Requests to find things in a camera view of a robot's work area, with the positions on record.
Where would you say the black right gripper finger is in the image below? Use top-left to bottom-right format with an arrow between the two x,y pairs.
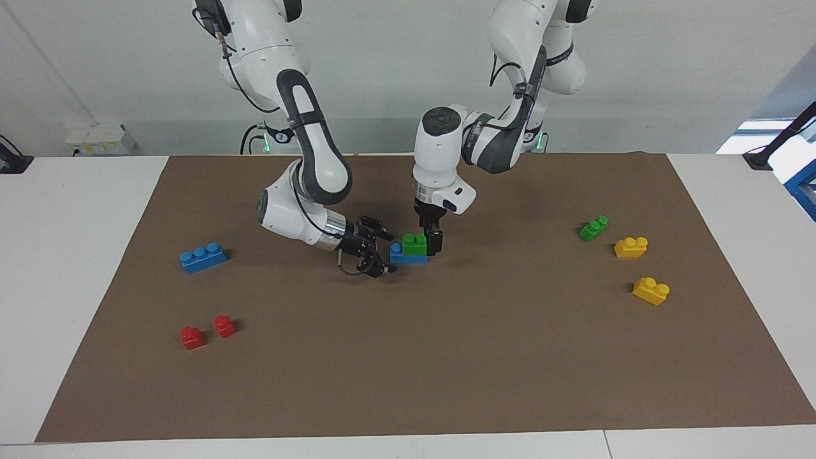
357,252 -> 397,278
360,217 -> 396,242

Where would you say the blue three-stud toy block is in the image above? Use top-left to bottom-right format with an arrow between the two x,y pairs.
180,242 -> 228,275
390,243 -> 428,265

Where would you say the brown paper mat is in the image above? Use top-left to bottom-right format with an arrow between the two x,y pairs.
35,153 -> 816,442

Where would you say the white power strip box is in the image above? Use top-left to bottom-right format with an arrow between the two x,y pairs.
66,124 -> 136,157

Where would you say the black table clamp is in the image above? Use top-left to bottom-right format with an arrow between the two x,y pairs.
0,135 -> 34,174

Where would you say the black right base cable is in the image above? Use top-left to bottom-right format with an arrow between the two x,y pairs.
241,123 -> 267,155

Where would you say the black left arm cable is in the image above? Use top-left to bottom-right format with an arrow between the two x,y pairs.
490,54 -> 531,96

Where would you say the blue metal frame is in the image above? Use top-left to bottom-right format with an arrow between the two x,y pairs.
783,137 -> 816,222

